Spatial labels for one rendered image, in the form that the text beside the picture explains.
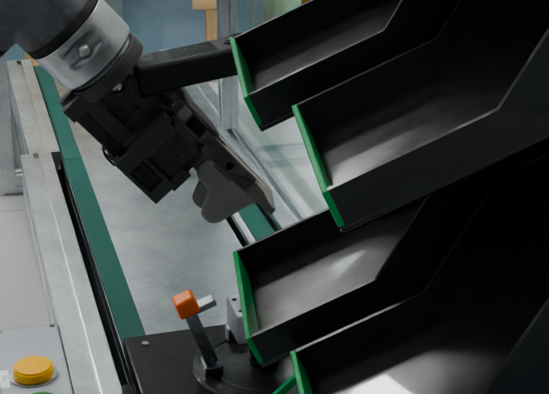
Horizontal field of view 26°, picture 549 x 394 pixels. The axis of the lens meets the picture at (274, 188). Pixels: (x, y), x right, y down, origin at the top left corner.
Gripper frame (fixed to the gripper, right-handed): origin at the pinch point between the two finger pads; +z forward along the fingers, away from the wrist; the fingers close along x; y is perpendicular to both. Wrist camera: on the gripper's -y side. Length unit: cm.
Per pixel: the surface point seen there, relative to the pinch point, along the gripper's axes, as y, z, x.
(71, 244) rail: 24.4, 5.9, -38.4
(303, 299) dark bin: 1.3, -6.7, 28.0
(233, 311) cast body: 10.0, 6.0, 0.6
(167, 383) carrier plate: 20.0, 8.3, -1.8
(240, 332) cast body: 10.6, 7.2, 2.2
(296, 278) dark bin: 1.0, -6.4, 24.7
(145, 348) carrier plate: 20.6, 7.7, -9.1
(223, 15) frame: -9, 10, -75
